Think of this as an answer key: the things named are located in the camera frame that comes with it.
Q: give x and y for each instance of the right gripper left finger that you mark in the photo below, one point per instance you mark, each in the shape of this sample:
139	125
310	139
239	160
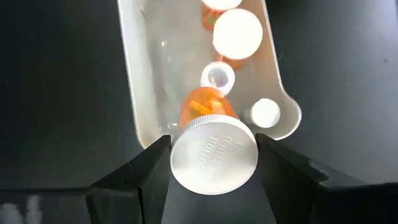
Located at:
140	189

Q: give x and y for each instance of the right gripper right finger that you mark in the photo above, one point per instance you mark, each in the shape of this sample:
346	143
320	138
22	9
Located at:
289	186

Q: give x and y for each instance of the small green pill bottle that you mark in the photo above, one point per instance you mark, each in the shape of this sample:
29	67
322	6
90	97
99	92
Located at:
265	112

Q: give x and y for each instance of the orange pill bottle white cap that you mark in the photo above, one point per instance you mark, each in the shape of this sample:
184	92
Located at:
221	3
214	155

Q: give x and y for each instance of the small clear white-capped bottle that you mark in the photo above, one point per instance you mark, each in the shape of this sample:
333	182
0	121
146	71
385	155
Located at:
217	77

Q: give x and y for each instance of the large orange pill bottle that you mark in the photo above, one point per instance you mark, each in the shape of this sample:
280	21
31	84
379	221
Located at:
237	34

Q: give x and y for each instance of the white plastic bin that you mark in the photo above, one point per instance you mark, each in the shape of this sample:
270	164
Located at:
149	62

